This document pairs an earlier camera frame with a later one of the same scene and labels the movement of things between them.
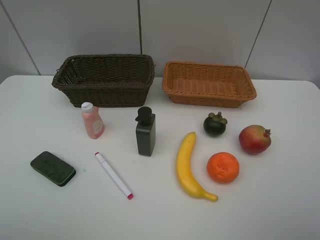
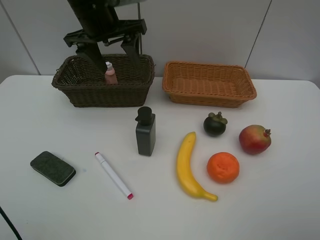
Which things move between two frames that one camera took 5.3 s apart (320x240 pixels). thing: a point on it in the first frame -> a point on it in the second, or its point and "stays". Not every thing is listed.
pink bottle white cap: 93,122 -> 110,78
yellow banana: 185,168 stays
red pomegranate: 254,139 stays
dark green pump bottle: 146,131 stays
